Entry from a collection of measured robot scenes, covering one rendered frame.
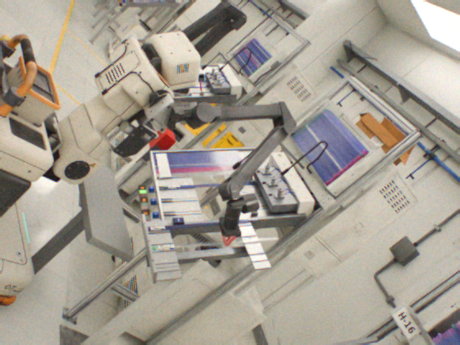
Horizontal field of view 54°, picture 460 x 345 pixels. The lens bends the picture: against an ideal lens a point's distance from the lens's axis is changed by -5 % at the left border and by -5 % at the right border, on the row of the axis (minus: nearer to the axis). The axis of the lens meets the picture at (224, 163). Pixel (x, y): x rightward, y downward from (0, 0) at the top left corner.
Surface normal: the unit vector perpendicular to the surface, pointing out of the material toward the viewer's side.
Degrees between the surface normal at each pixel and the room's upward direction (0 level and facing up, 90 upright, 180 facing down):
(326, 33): 90
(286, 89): 90
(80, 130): 82
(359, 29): 90
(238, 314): 90
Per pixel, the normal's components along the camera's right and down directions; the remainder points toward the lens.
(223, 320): 0.22, 0.51
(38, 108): 0.39, 0.70
